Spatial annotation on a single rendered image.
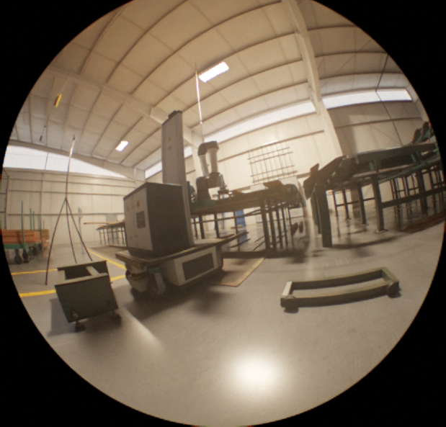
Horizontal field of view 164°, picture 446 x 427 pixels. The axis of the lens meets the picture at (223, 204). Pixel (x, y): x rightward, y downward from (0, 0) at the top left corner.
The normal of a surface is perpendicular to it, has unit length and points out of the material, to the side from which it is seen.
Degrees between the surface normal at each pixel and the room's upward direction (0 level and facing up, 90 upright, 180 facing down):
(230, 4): 175
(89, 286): 90
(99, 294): 90
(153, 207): 90
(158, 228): 90
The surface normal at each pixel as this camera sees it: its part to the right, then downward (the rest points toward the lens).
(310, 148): -0.55, -0.04
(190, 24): 0.18, 0.97
